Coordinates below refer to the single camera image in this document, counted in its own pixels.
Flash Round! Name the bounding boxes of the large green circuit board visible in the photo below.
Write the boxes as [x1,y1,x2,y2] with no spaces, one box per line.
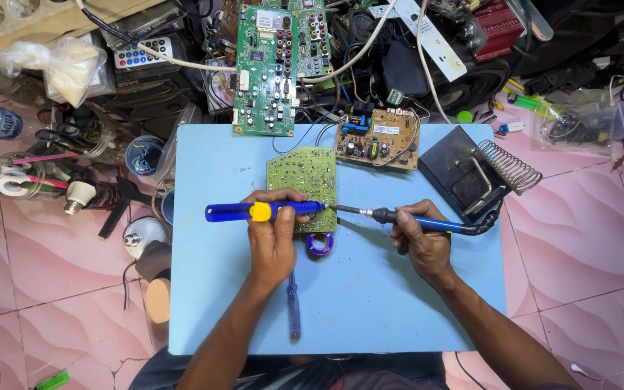
[232,4,300,137]

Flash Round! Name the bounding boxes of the glass jar of tools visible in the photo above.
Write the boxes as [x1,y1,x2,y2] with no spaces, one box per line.
[0,151,48,202]

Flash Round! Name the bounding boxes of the green board with jacks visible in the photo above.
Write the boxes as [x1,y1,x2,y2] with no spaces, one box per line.
[289,0,335,80]

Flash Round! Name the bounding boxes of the plastic bag of components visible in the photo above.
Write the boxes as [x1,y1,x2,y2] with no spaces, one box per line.
[531,105,623,156]

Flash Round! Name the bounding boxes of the small green circuit board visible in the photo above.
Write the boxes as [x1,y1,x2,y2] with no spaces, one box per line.
[266,146,339,234]

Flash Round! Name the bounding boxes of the white remote control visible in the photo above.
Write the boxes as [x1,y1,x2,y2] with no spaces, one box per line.
[112,36,174,70]

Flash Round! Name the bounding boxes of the blue yellow desoldering pump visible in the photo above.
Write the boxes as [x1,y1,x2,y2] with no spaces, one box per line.
[205,200,330,223]

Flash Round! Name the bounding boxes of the red amplifier unit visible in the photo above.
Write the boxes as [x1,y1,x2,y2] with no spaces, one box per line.
[471,0,527,64]

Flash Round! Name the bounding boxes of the blue translucent screwdriver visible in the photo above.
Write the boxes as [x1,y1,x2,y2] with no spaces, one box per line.
[286,269,302,342]

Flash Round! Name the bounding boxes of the green lighter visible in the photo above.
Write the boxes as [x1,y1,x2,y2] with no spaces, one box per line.
[506,92,547,113]
[34,369,70,390]

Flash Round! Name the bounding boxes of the clear plastic bag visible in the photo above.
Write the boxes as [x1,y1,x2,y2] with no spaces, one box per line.
[0,36,108,108]

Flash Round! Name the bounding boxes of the purple solder wire spool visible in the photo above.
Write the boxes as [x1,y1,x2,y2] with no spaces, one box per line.
[306,232,336,257]

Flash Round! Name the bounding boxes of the white metal strip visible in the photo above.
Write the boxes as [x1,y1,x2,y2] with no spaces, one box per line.
[392,0,468,83]

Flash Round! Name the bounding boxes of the white earphone cable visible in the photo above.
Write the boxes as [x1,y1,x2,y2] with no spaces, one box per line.
[570,361,624,381]

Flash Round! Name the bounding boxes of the black speaker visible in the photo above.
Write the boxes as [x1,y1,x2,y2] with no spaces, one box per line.
[425,58,511,118]

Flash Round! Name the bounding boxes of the white light bulb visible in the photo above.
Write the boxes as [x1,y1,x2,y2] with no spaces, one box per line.
[122,216,171,260]

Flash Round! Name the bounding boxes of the blue soldering iron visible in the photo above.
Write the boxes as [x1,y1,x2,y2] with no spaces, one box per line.
[334,201,503,237]

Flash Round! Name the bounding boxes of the black soldering iron stand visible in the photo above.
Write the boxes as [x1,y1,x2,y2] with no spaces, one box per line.
[417,125,544,224]

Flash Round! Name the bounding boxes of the heap of electronic parts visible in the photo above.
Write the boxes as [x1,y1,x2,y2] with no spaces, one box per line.
[507,0,624,98]

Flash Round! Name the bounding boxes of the blue cup with wires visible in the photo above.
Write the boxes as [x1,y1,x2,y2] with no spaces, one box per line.
[125,135,168,178]

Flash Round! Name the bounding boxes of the black handled scissors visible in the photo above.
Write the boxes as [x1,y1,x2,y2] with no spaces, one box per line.
[35,121,83,145]

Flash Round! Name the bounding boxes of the beige power strip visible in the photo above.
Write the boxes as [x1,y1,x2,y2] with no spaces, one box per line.
[0,0,168,61]

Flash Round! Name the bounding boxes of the brown and tan cylinder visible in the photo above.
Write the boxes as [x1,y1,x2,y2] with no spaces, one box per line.
[134,240,172,325]

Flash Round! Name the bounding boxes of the black power adapter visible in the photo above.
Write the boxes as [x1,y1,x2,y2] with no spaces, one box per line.
[380,40,430,99]

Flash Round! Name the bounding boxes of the person's dark clothing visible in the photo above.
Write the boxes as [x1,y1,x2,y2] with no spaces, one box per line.
[128,348,449,390]

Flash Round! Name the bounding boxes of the person's left hand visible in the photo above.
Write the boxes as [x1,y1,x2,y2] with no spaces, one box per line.
[242,187,313,286]

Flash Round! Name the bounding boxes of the white tape roll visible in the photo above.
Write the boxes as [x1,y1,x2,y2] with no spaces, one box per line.
[0,172,31,197]

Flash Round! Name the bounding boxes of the black clamp tool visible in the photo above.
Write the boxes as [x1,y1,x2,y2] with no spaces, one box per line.
[97,175,154,239]

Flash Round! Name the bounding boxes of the brown power supply board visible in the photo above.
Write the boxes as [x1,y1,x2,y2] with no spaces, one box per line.
[334,103,421,172]

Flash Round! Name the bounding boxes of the person's right hand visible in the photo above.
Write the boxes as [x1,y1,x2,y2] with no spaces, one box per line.
[390,199,454,283]

